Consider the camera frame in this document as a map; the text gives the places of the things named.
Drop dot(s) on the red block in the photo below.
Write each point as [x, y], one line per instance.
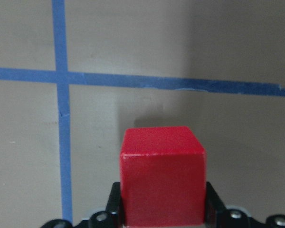
[162, 177]

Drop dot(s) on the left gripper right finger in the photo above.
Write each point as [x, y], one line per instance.
[218, 216]

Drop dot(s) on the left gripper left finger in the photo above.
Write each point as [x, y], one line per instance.
[112, 216]

